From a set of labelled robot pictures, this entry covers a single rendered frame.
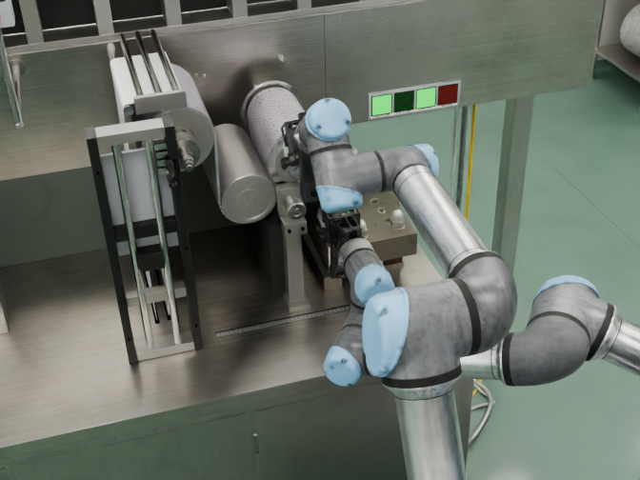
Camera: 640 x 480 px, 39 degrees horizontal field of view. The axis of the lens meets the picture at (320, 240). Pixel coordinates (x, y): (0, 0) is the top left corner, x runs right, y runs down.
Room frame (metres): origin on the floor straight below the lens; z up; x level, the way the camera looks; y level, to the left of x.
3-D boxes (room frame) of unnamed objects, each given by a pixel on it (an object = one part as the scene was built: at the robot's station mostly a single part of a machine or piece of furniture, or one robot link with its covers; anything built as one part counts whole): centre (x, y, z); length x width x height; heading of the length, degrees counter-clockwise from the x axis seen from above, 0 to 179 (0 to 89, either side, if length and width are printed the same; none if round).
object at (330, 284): (1.84, 0.01, 0.92); 0.28 x 0.04 x 0.04; 16
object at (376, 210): (1.90, -0.09, 1.00); 0.40 x 0.16 x 0.06; 16
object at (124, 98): (1.76, 0.40, 1.17); 0.34 x 0.05 x 0.54; 16
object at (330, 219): (1.61, -0.05, 1.12); 0.12 x 0.08 x 0.09; 16
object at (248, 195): (1.79, 0.18, 1.17); 0.26 x 0.12 x 0.12; 16
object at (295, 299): (1.65, 0.06, 1.05); 0.06 x 0.05 x 0.31; 16
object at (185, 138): (1.61, 0.27, 1.33); 0.06 x 0.06 x 0.06; 16
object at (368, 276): (1.45, -0.10, 1.11); 0.11 x 0.08 x 0.09; 16
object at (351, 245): (1.53, -0.07, 1.11); 0.08 x 0.05 x 0.08; 106
